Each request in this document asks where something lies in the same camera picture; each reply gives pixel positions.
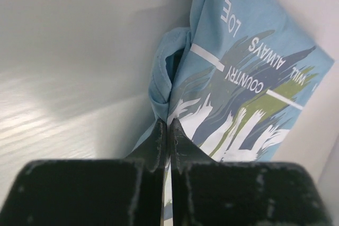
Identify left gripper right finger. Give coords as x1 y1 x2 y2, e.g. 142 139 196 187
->
169 120 333 225

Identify light blue t shirt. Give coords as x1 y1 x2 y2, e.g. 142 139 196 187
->
132 0 336 221

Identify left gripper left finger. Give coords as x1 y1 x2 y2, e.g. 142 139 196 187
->
1 120 167 225

